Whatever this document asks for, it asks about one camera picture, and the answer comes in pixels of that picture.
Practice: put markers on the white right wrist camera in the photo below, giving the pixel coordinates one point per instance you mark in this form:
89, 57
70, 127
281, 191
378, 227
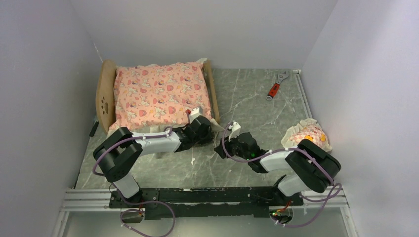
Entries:
234, 128

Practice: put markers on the pink checkered duck pillow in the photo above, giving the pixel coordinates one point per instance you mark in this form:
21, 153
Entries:
308, 129

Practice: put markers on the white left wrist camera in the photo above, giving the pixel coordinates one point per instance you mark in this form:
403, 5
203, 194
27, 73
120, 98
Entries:
194, 113

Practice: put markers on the pink unicorn print mattress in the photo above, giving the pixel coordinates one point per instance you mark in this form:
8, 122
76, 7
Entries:
160, 95

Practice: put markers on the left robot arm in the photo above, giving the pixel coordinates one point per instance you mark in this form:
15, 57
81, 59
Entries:
116, 156

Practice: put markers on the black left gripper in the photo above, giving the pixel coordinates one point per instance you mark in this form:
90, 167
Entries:
208, 138

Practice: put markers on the black marker pen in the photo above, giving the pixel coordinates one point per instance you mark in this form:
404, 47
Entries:
93, 129

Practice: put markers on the red handled adjustable wrench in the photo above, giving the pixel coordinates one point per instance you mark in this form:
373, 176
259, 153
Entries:
274, 89

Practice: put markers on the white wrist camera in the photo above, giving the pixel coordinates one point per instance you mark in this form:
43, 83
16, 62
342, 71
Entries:
234, 128
194, 113

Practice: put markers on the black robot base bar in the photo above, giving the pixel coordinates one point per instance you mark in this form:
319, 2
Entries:
161, 203

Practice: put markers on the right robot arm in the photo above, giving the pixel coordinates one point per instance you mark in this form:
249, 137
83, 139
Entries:
312, 167

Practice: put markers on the wooden pet bed frame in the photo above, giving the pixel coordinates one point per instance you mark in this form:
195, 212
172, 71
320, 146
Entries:
104, 98

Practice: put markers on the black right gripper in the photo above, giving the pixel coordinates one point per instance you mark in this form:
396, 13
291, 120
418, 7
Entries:
220, 150

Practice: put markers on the aluminium rail at table edge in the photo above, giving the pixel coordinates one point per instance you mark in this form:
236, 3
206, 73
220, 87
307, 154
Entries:
296, 74

